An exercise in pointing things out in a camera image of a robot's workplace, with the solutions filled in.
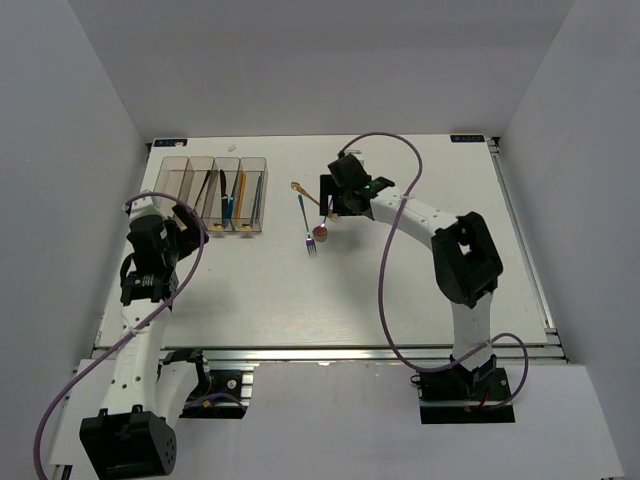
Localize rainbow green fork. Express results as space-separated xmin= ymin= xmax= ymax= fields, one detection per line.
xmin=298 ymin=194 xmax=317 ymax=256

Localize black knife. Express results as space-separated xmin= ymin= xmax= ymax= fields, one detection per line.
xmin=219 ymin=169 xmax=228 ymax=219

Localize blue knife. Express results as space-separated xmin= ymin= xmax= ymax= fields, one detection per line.
xmin=223 ymin=172 xmax=240 ymax=227

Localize black spoon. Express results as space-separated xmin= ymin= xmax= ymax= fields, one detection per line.
xmin=194 ymin=170 xmax=212 ymax=211

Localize gold chopstick slanted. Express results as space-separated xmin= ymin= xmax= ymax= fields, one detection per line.
xmin=234 ymin=171 xmax=247 ymax=220

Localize rainbow purple spoon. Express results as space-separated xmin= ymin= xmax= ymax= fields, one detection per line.
xmin=311 ymin=216 xmax=328 ymax=242

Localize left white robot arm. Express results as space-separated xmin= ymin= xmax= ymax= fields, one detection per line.
xmin=79 ymin=197 xmax=212 ymax=479

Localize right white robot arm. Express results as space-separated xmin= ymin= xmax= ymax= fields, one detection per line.
xmin=320 ymin=154 xmax=504 ymax=399

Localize ornate gold fork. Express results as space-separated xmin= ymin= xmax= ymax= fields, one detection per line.
xmin=290 ymin=181 xmax=340 ymax=222

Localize clear drawer container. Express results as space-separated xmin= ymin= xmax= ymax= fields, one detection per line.
xmin=201 ymin=157 xmax=240 ymax=235
xmin=234 ymin=157 xmax=268 ymax=235
xmin=185 ymin=156 xmax=214 ymax=217
xmin=153 ymin=156 xmax=189 ymax=202

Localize left blue table label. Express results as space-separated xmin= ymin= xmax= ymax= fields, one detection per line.
xmin=152 ymin=138 xmax=188 ymax=148

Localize blue table label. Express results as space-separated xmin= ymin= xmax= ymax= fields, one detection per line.
xmin=152 ymin=138 xmax=188 ymax=148
xmin=450 ymin=134 xmax=486 ymax=143

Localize right blue table label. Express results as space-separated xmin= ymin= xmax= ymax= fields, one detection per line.
xmin=450 ymin=134 xmax=486 ymax=143

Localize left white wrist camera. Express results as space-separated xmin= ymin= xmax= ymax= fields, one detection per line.
xmin=123 ymin=191 xmax=165 ymax=222

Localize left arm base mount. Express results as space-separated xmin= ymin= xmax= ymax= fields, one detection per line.
xmin=158 ymin=348 xmax=248 ymax=420

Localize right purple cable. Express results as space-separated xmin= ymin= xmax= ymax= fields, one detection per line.
xmin=337 ymin=131 xmax=531 ymax=406

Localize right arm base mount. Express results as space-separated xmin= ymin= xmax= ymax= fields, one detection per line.
xmin=410 ymin=368 xmax=516 ymax=425

